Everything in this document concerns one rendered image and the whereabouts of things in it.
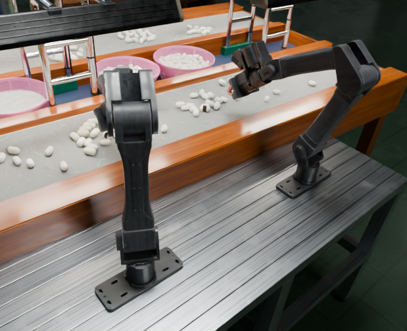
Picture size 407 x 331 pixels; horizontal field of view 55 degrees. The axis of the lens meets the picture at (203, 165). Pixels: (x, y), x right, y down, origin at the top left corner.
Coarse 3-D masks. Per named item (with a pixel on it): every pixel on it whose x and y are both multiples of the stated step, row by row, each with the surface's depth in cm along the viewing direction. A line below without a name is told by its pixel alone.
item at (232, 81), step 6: (234, 78) 124; (234, 84) 124; (246, 84) 122; (234, 90) 124; (240, 90) 125; (246, 90) 124; (252, 90) 123; (258, 90) 129; (234, 96) 125; (240, 96) 125
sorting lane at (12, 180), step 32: (160, 96) 144; (224, 96) 148; (256, 96) 150; (288, 96) 152; (32, 128) 121; (64, 128) 122; (160, 128) 126; (192, 128) 128; (64, 160) 109; (96, 160) 110; (0, 192) 97
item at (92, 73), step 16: (32, 0) 107; (48, 0) 101; (80, 0) 117; (96, 0) 109; (48, 48) 118; (48, 64) 120; (96, 64) 131; (48, 80) 123; (64, 80) 126; (96, 80) 134; (48, 96) 126
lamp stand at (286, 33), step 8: (272, 8) 167; (280, 8) 170; (288, 8) 173; (288, 16) 177; (264, 24) 170; (288, 24) 179; (264, 32) 172; (280, 32) 179; (288, 32) 181; (264, 40) 174
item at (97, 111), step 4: (96, 108) 107; (100, 108) 107; (96, 112) 106; (100, 112) 107; (96, 116) 107; (100, 116) 107; (112, 116) 104; (100, 120) 107; (104, 120) 107; (112, 120) 106; (100, 124) 107; (104, 124) 107; (100, 128) 107; (104, 128) 107
